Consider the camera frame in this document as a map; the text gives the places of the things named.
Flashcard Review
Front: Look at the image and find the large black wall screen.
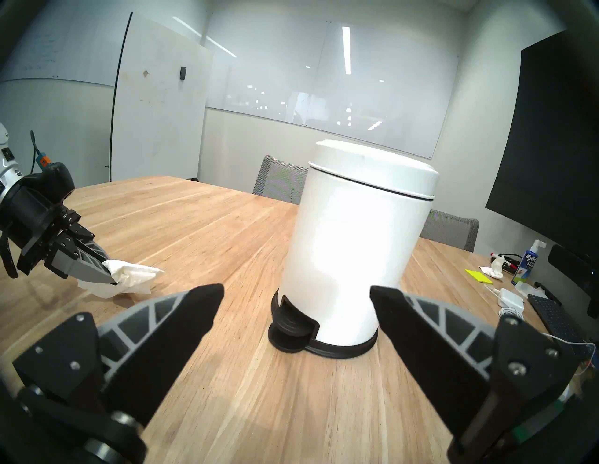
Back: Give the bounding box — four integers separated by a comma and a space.
485, 28, 599, 262

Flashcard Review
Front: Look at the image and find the white wiping tissue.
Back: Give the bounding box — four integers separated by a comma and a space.
77, 260, 165, 299

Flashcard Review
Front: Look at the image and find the glass wall board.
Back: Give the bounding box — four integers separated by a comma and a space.
205, 12, 461, 160

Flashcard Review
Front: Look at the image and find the bundle of whiteboard markers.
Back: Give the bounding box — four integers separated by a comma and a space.
490, 252, 522, 273

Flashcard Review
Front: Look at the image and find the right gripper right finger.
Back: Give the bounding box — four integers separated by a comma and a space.
370, 286, 582, 464

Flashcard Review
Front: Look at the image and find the black left gripper loop cable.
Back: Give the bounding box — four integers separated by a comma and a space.
0, 229, 19, 279

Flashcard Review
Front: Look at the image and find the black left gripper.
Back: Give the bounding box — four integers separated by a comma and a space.
0, 185, 118, 285

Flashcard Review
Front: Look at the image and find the white charger cable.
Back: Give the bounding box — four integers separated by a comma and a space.
484, 284, 597, 361

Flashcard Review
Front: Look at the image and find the grey fabric-back chair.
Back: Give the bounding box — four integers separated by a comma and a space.
420, 209, 480, 253

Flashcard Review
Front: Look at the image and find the black keyboard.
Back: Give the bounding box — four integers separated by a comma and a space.
527, 294, 590, 349

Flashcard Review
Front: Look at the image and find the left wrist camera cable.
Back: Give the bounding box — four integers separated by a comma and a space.
29, 130, 44, 174

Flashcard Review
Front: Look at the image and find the white power adapter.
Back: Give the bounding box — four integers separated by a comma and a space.
497, 288, 525, 309

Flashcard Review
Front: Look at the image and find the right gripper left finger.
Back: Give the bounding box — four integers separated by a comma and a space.
12, 283, 225, 464

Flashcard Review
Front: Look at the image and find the rolling whiteboard on stand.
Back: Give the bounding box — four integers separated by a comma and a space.
109, 12, 213, 182

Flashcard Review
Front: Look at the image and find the white pedal trash can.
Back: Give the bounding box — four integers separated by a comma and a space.
268, 139, 440, 360

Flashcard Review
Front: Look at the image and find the wall whiteboard with handwriting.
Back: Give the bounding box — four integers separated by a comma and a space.
0, 0, 129, 87

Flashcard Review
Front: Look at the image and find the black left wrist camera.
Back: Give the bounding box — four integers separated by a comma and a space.
29, 156, 75, 203

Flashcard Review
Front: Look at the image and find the small crumpled white tissue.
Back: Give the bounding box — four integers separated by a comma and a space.
479, 256, 506, 280

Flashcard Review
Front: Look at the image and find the flat white tissue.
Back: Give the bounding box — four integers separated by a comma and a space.
515, 281, 548, 300

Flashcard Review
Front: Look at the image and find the whiteboard cleaner spray bottle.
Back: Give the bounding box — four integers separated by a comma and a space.
511, 239, 547, 286

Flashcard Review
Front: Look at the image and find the grey mesh-back chair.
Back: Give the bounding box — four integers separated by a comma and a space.
253, 155, 309, 205

